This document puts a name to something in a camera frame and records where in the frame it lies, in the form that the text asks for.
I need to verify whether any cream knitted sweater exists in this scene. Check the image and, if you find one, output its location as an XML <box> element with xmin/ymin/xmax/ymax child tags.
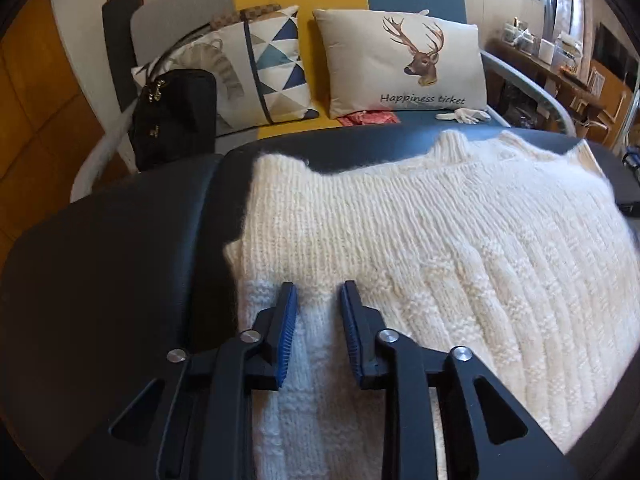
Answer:
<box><xmin>224</xmin><ymin>130</ymin><xmax>639</xmax><ymax>479</ymax></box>

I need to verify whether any wooden side table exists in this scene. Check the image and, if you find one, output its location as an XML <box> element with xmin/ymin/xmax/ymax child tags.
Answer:
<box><xmin>487</xmin><ymin>39</ymin><xmax>608</xmax><ymax>143</ymax></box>

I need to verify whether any black monitor screen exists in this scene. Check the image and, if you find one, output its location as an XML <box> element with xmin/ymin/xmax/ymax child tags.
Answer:
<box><xmin>592</xmin><ymin>24</ymin><xmax>639</xmax><ymax>90</ymax></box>

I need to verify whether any white glove on sofa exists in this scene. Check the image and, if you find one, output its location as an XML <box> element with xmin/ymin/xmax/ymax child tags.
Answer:
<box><xmin>435</xmin><ymin>108</ymin><xmax>490</xmax><ymax>125</ymax></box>

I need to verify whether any red patterned cloth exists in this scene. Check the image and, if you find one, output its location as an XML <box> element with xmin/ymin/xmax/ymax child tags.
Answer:
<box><xmin>336</xmin><ymin>110</ymin><xmax>400</xmax><ymax>127</ymax></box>

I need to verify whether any deer print cushion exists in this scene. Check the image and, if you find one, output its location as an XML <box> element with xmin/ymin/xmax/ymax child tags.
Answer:
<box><xmin>314</xmin><ymin>9</ymin><xmax>487</xmax><ymax>118</ymax></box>

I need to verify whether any black handbag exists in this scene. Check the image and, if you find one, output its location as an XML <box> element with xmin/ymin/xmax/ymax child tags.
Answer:
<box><xmin>128</xmin><ymin>24</ymin><xmax>246</xmax><ymax>174</ymax></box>

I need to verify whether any grey yellow blue sofa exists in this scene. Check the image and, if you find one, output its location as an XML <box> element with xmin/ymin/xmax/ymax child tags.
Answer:
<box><xmin>69</xmin><ymin>0</ymin><xmax>577</xmax><ymax>204</ymax></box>

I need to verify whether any geometric triangle pattern cushion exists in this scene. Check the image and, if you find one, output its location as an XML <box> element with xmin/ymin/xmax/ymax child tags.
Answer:
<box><xmin>131</xmin><ymin>6</ymin><xmax>319</xmax><ymax>134</ymax></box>

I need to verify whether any black rolled mat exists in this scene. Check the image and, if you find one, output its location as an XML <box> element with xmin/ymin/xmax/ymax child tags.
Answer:
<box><xmin>102</xmin><ymin>0</ymin><xmax>142</xmax><ymax>112</ymax></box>

